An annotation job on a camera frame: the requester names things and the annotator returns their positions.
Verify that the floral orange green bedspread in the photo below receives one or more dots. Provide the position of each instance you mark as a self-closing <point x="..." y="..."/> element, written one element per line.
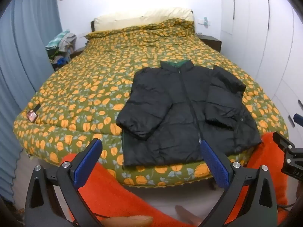
<point x="94" y="80"/>

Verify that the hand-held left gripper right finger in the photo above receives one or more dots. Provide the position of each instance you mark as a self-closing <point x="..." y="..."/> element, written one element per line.
<point x="215" y="165"/>

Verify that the white wardrobe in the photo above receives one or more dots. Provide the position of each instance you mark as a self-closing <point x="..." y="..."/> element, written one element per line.
<point x="265" y="40"/>

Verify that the person's left hand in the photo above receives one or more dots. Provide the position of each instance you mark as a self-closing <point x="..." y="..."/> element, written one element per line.
<point x="127" y="221"/>

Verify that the blue curtain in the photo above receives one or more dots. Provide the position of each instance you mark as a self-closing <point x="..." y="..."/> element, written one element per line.
<point x="26" y="52"/>

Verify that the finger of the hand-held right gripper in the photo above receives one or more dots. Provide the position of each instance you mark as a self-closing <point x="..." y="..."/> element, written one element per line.
<point x="283" y="140"/>
<point x="298" y="118"/>

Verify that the black puffer jacket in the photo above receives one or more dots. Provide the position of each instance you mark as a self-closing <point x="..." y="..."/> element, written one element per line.
<point x="165" y="111"/>

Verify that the dark wooden nightstand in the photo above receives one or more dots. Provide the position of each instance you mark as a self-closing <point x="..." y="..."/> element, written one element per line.
<point x="210" y="41"/>

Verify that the orange fleece pants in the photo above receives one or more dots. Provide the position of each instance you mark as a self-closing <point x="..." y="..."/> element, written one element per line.
<point x="106" y="194"/>

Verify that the cream pillow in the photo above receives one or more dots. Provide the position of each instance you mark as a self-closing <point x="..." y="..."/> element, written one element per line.
<point x="142" y="17"/>

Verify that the pile of mixed clothes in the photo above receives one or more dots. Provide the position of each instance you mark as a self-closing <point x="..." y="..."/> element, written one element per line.
<point x="62" y="46"/>

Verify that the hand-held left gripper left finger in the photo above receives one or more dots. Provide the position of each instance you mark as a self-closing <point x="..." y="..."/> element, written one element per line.
<point x="86" y="163"/>

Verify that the dark wooden headboard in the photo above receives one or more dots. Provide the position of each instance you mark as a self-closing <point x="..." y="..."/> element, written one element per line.
<point x="92" y="26"/>

